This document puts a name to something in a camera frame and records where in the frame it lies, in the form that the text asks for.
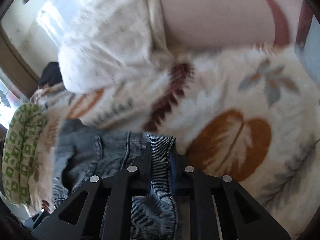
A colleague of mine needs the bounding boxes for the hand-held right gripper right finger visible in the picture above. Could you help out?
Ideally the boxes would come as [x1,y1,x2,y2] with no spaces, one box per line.
[170,152,292,240]

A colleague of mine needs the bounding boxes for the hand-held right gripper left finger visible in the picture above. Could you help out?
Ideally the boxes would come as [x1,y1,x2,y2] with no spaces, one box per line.
[31,142,153,240]

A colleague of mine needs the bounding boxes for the blue denim pants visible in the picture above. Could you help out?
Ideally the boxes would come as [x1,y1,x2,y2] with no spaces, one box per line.
[51,119,179,240]

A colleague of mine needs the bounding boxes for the green patterned cloth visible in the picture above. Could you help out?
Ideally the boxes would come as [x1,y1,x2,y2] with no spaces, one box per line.
[1,102,48,205]

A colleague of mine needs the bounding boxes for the leaf print blanket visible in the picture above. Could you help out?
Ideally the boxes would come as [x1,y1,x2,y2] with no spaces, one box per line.
[29,44,320,240]

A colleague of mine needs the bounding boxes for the white sprig print pillow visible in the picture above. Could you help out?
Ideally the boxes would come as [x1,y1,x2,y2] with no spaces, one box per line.
[57,0,175,94]

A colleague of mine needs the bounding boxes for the black cloth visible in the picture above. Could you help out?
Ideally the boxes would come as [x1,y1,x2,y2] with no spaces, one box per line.
[39,62,63,87]

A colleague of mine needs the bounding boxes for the pink padded bed side cushion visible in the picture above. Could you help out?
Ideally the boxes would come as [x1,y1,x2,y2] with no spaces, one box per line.
[147,0,292,50]

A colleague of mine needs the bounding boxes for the light blue quilted pillow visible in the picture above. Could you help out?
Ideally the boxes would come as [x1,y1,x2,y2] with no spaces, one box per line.
[300,17,320,64]

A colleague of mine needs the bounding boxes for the pink padded headboard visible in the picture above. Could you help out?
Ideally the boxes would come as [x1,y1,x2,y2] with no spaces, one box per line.
[295,0,314,50]

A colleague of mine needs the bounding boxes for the brown door frame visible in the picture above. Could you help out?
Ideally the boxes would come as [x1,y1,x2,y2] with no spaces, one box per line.
[0,25,42,98]

